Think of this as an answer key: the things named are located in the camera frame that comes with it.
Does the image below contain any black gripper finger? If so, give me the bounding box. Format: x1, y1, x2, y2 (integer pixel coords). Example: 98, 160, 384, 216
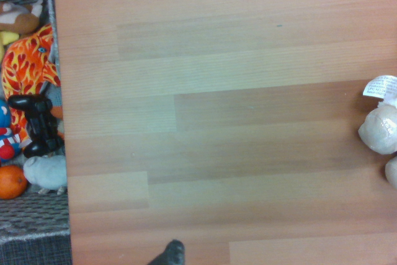
148, 239, 186, 265

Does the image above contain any white stuffed toy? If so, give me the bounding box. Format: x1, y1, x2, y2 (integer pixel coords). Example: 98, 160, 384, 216
358, 74, 397, 190

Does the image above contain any woven wicker basket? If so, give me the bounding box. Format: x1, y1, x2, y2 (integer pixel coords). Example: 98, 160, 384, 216
0, 0, 73, 265

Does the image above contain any grey plush toy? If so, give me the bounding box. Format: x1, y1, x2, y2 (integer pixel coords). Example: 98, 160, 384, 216
23, 154, 68, 195

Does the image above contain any orange fruit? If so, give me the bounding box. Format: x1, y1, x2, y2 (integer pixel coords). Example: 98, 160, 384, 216
0, 165, 29, 200

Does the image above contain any black game controller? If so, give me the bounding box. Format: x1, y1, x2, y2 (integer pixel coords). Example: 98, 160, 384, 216
7, 94, 65, 159

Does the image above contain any Captain America plush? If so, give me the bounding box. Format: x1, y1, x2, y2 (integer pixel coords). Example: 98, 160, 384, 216
0, 99, 23, 164

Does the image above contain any orange flame-pattern plush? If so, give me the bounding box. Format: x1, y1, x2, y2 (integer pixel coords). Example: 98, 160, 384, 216
1, 23, 65, 145

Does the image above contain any yellow and blue plush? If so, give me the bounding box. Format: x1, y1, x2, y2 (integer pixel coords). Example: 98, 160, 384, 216
0, 30, 20, 61

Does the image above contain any brown dog plush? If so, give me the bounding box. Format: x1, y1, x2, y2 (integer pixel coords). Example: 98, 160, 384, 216
0, 0, 44, 35

